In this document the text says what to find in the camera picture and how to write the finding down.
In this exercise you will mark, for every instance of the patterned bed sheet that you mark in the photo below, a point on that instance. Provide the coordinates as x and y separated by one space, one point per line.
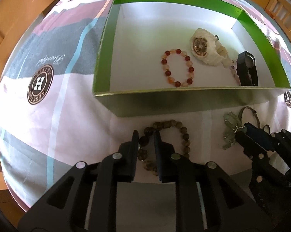
49 118

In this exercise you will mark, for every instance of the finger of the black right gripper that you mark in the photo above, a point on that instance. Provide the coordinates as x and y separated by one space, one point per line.
259 135
250 148

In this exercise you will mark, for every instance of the wooden headboard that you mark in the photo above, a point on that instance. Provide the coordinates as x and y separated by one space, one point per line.
16 16

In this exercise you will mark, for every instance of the black wrist watch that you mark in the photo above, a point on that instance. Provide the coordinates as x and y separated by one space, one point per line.
246 69

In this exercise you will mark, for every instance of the green cardboard box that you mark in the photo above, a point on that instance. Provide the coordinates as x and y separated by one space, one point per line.
145 65

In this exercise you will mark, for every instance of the white wrist watch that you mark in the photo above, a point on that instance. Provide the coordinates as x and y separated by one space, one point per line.
208 49

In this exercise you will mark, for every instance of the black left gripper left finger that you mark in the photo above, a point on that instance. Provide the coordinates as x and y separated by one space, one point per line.
118 167

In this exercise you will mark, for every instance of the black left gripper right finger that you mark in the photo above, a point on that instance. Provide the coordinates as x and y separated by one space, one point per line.
175 168

